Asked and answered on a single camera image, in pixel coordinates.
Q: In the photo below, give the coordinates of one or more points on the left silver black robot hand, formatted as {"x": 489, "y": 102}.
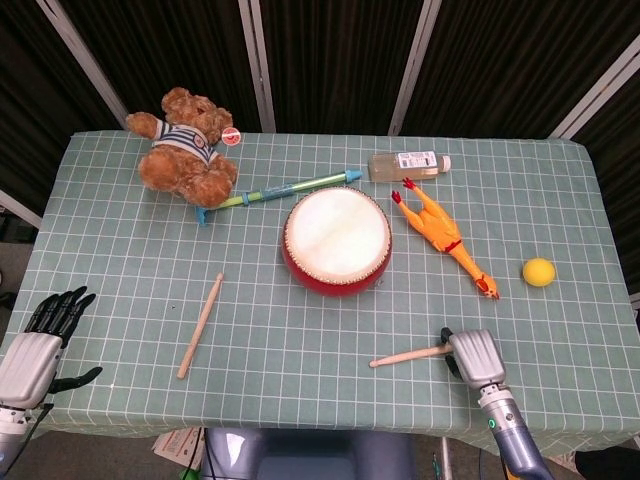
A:
{"x": 27, "y": 365}

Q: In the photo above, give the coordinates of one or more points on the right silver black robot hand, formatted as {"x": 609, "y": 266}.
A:
{"x": 477, "y": 357}

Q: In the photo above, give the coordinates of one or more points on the wooden drumstick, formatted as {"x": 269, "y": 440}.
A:
{"x": 410, "y": 356}
{"x": 201, "y": 325}

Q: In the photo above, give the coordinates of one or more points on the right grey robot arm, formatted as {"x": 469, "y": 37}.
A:
{"x": 512, "y": 435}

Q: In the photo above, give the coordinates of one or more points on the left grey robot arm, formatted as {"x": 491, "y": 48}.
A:
{"x": 7, "y": 440}

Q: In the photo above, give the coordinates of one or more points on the red drum with white skin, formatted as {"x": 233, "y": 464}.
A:
{"x": 337, "y": 235}

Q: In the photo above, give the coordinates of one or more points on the yellow ball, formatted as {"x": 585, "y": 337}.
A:
{"x": 539, "y": 272}

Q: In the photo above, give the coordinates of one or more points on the metal table leg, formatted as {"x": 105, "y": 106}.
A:
{"x": 446, "y": 460}

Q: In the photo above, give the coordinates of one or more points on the yellow rubber chicken toy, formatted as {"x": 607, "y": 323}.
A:
{"x": 437, "y": 227}

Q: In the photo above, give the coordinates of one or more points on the printed cardboard box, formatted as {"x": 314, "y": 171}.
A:
{"x": 175, "y": 447}

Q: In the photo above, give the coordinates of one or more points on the green checked tablecloth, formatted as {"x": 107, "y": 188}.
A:
{"x": 300, "y": 350}

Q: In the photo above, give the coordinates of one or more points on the grey blue robot torso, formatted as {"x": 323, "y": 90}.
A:
{"x": 300, "y": 455}

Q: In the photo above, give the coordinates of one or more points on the clear plastic bottle white label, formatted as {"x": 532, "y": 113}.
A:
{"x": 395, "y": 167}

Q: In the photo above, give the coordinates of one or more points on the brown teddy bear striped shirt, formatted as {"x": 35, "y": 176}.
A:
{"x": 185, "y": 165}

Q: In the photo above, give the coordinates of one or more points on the white partition frame post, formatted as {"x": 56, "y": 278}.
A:
{"x": 20, "y": 210}
{"x": 414, "y": 65}
{"x": 257, "y": 65}
{"x": 80, "y": 55}
{"x": 600, "y": 91}

